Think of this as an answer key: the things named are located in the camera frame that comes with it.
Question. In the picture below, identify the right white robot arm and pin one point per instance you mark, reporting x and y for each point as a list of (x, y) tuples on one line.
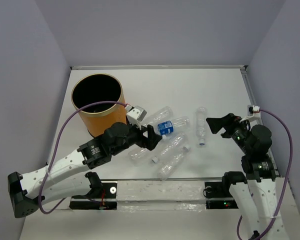
[(253, 188)]

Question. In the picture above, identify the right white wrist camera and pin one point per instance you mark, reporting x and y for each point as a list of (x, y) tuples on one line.
[(253, 114)]

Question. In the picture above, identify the clear bottle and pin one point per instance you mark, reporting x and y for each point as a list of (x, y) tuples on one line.
[(165, 147), (200, 126), (162, 115), (169, 166)]

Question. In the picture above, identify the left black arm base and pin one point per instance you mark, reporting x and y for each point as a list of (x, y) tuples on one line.
[(104, 199)]

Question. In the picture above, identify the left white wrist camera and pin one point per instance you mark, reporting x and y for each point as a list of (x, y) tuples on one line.
[(135, 115)]

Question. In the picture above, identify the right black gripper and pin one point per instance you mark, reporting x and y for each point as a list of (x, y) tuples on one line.
[(227, 122)]

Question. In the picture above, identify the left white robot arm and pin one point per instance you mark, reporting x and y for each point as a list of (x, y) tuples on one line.
[(73, 175)]

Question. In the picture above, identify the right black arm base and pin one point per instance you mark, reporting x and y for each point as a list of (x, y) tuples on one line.
[(216, 197)]

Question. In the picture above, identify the metal table edge rail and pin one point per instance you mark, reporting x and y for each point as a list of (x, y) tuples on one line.
[(219, 90)]

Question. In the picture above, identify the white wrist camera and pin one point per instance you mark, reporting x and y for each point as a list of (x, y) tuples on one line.
[(135, 115), (253, 114)]

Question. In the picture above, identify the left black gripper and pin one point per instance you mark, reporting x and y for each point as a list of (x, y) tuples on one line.
[(152, 140)]

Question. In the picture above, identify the orange cylindrical bin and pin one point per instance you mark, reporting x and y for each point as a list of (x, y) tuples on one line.
[(94, 88)]

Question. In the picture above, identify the blue label plastic bottle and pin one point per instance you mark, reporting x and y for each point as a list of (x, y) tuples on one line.
[(172, 126)]

